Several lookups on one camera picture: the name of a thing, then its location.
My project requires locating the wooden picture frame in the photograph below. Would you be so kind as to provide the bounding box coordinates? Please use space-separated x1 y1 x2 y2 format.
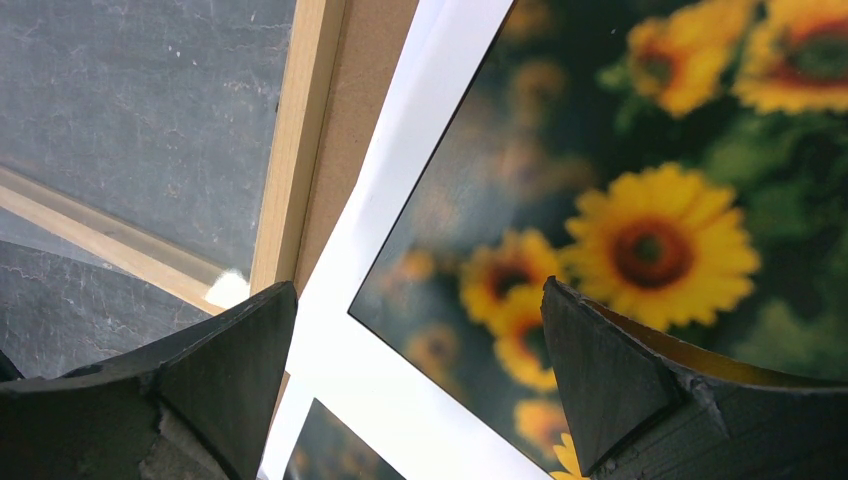
1 1 347 314

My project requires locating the white mat board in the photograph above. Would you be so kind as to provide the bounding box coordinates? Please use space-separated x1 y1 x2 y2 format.
259 1 544 479

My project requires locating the sunflower photo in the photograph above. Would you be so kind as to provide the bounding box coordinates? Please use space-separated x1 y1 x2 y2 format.
351 1 847 479

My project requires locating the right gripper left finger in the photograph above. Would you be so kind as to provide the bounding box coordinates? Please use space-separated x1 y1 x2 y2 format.
1 281 298 479

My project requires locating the clear acrylic sheet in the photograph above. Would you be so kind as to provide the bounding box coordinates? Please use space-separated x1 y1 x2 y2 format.
1 0 295 272

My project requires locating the brown backing board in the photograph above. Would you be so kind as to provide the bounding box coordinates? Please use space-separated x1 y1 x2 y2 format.
294 0 418 291

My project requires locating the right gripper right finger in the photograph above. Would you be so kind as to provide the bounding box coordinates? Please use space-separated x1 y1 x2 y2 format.
540 278 847 479

